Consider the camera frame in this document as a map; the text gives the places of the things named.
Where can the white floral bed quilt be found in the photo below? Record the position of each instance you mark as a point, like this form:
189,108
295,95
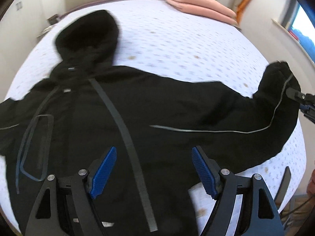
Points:
155,38

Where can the white wardrobe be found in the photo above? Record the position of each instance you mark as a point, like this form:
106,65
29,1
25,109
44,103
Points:
21,25

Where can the window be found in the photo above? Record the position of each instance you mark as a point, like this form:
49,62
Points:
302,30

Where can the person's right hand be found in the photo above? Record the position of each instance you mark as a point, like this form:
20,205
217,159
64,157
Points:
311,184

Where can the folded pink blanket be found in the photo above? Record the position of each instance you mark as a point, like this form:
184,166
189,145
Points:
211,9

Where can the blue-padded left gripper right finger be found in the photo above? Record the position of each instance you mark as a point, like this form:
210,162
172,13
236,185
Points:
258,213

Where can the black hooded jacket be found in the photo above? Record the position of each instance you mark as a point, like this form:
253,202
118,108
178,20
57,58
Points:
88,105

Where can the bedside table with items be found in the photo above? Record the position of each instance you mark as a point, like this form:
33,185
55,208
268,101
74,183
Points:
53,20

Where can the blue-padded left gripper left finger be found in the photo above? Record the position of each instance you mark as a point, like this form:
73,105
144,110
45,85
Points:
64,206

